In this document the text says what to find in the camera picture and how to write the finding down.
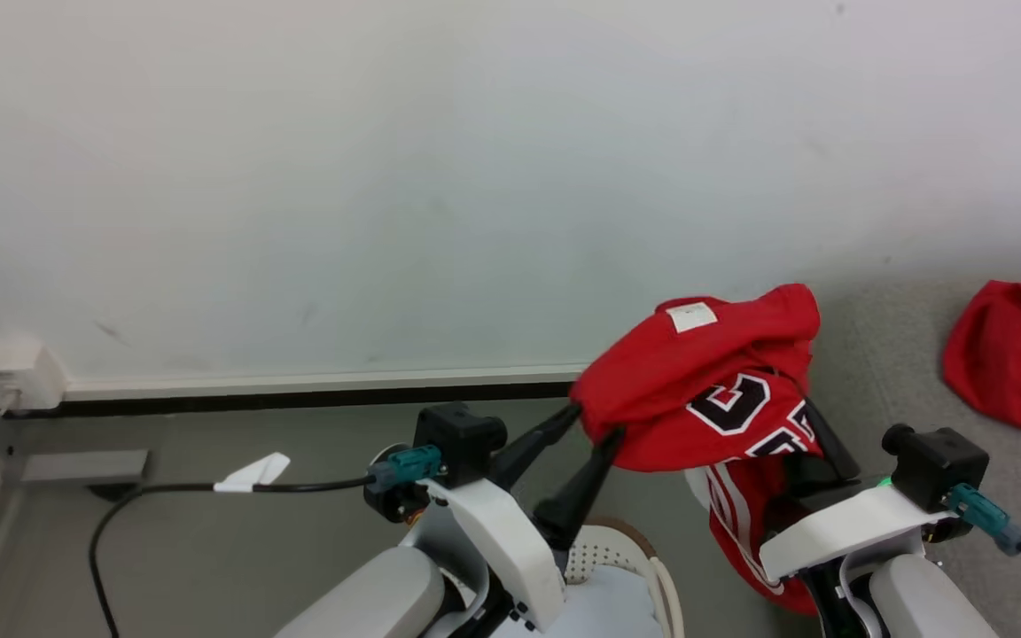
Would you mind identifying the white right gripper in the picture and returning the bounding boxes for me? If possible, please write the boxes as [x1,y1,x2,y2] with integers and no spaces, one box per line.
[759,399,955,582]

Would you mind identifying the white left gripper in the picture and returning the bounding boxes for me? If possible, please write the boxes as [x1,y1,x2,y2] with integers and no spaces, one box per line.
[364,403,626,633]

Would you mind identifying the red jersey with number print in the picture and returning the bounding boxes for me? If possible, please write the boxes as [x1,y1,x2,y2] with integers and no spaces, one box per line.
[569,284,830,618]

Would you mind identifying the red garment with white stripes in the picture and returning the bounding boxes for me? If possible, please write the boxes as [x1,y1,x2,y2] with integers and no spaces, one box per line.
[942,262,1021,440]

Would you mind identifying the grey fabric sofa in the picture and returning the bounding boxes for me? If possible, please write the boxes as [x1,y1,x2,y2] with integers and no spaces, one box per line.
[807,266,1021,638]

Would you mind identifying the white cloth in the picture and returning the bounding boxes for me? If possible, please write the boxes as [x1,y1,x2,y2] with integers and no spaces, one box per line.
[493,564,665,638]

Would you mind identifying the cream plastic laundry basket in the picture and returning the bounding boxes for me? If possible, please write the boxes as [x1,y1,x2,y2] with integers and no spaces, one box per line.
[562,517,686,638]

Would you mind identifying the white baseboard trunking strip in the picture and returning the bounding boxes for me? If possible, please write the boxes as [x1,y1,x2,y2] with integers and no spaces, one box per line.
[63,362,589,401]

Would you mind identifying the grey metal partition foot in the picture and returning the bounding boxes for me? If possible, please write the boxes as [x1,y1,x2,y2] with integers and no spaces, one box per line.
[20,449,151,485]

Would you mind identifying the teal left cable connector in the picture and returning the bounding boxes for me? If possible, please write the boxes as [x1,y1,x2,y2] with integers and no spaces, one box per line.
[366,445,446,494]

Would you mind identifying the teal cable connector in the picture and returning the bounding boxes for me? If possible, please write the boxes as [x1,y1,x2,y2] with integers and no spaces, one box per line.
[366,445,446,494]
[948,483,1021,556]

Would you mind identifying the teal right cable connector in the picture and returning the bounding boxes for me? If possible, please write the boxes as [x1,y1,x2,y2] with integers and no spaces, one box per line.
[948,483,1021,556]

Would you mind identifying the white cable tag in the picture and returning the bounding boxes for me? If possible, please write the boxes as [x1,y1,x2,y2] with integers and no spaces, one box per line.
[213,452,292,494]

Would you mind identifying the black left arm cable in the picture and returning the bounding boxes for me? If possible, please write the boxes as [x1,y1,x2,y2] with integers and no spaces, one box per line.
[89,474,387,638]

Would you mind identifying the white wall junction box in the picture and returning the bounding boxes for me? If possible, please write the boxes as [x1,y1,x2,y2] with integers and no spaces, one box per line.
[0,336,68,414]

